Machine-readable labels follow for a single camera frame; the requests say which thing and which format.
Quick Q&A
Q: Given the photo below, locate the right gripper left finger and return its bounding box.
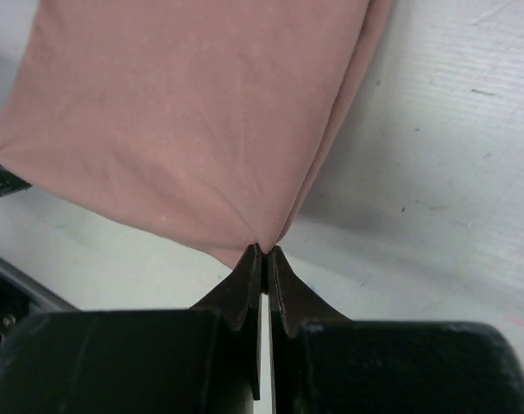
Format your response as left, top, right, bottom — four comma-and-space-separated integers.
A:
191, 244, 262, 400

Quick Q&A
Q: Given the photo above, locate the dusty pink printed t shirt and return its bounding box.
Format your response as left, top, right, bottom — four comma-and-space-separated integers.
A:
0, 1, 392, 267

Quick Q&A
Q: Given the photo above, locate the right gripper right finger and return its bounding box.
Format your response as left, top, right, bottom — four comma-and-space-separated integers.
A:
266, 247, 348, 413

